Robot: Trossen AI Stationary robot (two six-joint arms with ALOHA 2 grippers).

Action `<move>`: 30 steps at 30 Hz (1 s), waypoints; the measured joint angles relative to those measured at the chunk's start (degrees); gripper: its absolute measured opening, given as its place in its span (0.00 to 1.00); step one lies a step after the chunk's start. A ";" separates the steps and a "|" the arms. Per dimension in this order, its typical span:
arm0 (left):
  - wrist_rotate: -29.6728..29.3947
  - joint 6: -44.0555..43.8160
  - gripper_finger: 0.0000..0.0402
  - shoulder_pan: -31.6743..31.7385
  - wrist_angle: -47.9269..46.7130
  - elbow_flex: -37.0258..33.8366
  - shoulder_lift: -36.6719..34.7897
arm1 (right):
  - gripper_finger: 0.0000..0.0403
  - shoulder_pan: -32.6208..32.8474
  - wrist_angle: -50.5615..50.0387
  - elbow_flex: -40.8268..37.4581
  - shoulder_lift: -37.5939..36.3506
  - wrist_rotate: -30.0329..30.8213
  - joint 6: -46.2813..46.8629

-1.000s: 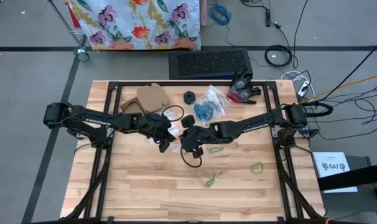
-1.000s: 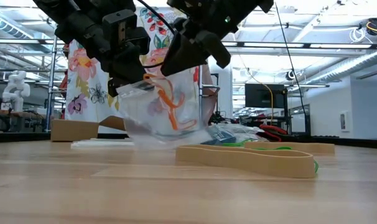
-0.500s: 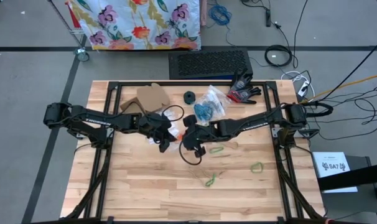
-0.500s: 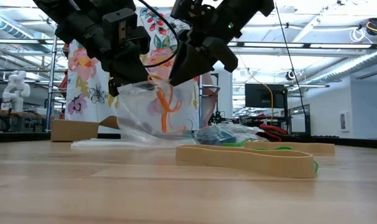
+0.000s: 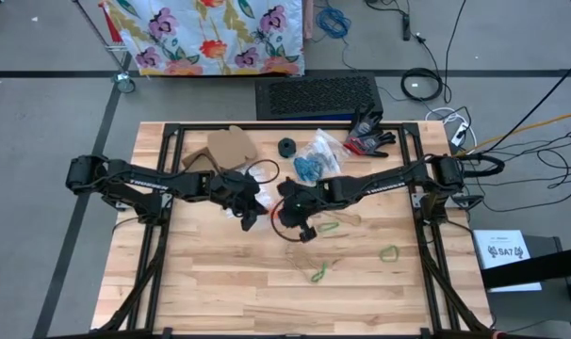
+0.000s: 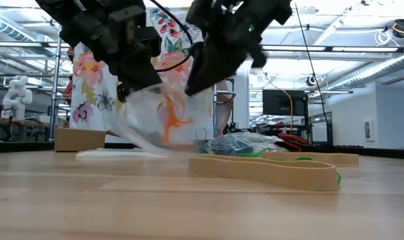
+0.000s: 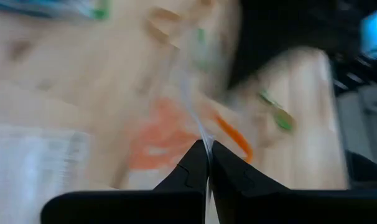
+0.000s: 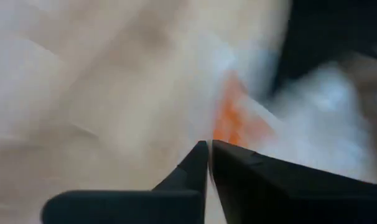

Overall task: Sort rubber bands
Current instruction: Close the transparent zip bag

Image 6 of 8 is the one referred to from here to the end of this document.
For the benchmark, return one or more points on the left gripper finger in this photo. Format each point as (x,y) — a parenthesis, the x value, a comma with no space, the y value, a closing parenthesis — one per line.
(138,73)

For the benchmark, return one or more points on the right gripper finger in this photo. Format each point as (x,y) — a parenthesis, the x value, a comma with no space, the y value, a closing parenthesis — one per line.
(212,70)

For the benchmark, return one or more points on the clear zip bag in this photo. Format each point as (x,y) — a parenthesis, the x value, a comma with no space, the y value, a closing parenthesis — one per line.
(255,141)
(138,113)

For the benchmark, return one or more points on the orange rubber band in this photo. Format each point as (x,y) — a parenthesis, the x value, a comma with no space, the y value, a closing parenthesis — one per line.
(170,123)

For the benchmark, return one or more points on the large tan rubber band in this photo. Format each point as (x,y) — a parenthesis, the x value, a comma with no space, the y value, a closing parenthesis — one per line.
(272,175)

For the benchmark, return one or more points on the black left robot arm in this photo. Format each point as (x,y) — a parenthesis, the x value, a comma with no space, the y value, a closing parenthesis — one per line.
(62,10)

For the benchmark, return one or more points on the black background robot arm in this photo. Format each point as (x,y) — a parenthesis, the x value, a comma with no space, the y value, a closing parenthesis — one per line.
(232,128)

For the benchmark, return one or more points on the pink hanging cloth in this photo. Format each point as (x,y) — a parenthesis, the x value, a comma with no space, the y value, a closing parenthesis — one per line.
(223,113)

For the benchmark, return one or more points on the floral print curtain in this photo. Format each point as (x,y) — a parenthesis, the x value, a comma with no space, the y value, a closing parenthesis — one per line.
(95,100)

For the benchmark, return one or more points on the red hanging cloth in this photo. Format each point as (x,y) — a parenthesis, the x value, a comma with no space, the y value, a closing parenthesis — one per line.
(68,93)

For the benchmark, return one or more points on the black monitor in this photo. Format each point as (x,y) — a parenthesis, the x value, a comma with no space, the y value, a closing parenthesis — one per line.
(282,103)

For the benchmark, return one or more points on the stack of clear bags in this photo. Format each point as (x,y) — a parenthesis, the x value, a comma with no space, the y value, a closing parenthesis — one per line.
(115,154)

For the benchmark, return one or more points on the open cardboard box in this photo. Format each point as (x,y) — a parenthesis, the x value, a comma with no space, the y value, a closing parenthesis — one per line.
(78,140)

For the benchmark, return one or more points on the small black round fixture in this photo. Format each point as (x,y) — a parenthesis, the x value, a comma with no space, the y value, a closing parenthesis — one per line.
(308,81)

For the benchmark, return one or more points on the ceiling light strip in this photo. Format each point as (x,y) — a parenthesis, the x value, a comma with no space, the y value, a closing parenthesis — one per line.
(322,48)

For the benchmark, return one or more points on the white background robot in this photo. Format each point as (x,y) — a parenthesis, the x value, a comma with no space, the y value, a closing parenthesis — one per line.
(17,96)

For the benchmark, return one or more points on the red resistance band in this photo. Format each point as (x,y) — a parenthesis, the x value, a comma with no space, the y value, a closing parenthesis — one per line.
(293,137)

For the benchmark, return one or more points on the background workbench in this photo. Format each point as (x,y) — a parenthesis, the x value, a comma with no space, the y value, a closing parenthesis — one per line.
(28,125)

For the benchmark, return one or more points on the black background desk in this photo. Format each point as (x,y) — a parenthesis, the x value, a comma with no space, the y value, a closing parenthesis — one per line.
(329,133)

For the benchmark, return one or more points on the black round ceiling device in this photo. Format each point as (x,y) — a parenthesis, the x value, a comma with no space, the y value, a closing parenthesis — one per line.
(402,26)

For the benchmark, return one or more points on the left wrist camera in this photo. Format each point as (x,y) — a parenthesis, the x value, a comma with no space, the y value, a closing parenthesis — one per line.
(135,30)

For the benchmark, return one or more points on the silver ventilation duct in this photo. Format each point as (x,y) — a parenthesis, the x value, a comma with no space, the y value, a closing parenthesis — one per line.
(382,68)
(2,21)

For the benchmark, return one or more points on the white wall box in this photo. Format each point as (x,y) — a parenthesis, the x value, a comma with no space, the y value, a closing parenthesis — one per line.
(368,130)

